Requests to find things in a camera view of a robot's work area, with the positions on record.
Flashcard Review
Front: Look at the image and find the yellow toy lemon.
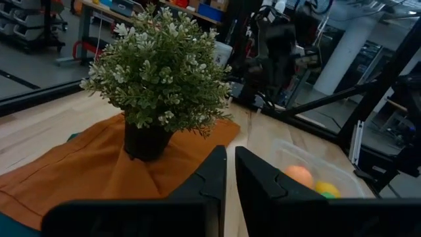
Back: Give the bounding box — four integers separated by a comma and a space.
314, 180, 342, 199

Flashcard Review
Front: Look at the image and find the white pillar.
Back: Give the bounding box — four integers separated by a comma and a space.
312, 18, 383, 97

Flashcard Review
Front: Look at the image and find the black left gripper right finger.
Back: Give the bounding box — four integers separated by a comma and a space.
234, 145, 421, 237

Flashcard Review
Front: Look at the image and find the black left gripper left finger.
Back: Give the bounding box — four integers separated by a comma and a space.
41, 144, 228, 237

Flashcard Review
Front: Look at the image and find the white bucket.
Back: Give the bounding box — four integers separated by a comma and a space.
213, 41, 234, 68

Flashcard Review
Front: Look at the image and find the orange cloth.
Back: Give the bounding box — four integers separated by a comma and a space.
0, 111, 241, 232

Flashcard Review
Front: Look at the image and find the rack with grey bins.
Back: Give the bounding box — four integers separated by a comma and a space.
0, 0, 68, 54

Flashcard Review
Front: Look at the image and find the clear plastic tupperware container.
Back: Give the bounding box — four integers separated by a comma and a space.
262, 138, 366, 200

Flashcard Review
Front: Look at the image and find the artificial green plant black pot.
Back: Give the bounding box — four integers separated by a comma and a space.
78, 2, 235, 163

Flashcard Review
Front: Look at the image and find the wooden top work table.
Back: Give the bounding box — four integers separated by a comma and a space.
76, 0, 147, 64

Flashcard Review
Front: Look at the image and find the blue storage bin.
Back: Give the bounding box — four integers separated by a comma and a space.
197, 2, 225, 22

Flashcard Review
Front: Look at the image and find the orange toy carrot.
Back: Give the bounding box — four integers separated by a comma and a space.
284, 165, 314, 190

